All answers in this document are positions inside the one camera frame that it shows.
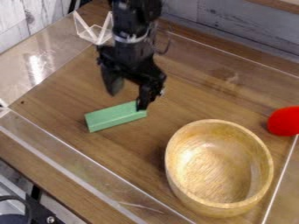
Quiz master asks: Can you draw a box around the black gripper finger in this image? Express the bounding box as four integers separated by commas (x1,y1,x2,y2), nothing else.
137,83,163,110
102,66,125,96

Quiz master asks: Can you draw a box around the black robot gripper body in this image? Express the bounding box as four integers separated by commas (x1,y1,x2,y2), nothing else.
98,39,166,88

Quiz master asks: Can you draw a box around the green rectangular block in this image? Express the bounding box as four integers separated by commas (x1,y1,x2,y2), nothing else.
85,101,147,132

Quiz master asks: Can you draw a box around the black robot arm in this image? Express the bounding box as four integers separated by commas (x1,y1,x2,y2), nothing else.
98,0,167,110

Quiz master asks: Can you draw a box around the brown wooden bowl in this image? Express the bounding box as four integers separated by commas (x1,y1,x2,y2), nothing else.
165,119,276,218

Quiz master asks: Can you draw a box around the red fuzzy ball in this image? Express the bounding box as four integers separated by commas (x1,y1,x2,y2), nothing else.
268,106,299,137

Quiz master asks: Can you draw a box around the clear acrylic corner bracket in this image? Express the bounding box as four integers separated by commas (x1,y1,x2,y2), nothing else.
73,11,114,46

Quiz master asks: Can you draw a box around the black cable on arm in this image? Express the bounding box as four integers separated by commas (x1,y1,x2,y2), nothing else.
151,25,174,56

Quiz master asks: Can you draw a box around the black device with cable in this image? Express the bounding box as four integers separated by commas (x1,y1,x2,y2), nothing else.
0,195,66,224

